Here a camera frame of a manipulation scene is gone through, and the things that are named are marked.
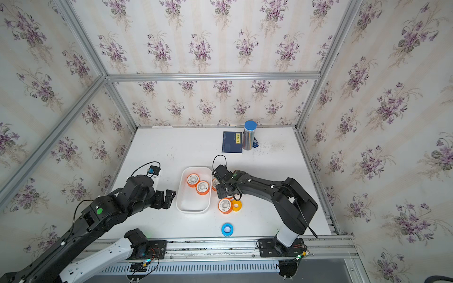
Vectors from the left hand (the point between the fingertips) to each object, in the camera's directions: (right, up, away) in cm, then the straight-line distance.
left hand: (169, 193), depth 70 cm
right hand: (+24, -4, +19) cm, 30 cm away
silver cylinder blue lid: (+36, +25, +28) cm, 52 cm away
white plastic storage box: (+6, -4, +21) cm, 22 cm away
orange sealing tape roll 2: (+10, -3, +20) cm, 23 cm away
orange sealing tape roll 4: (+22, -10, +15) cm, 29 cm away
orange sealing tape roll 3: (+17, 0, +13) cm, 22 cm away
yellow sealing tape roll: (+28, -11, +16) cm, 34 cm away
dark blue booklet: (+27, +21, +41) cm, 53 cm away
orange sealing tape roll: (+5, +1, +23) cm, 24 cm away
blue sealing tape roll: (+23, -19, +9) cm, 32 cm away
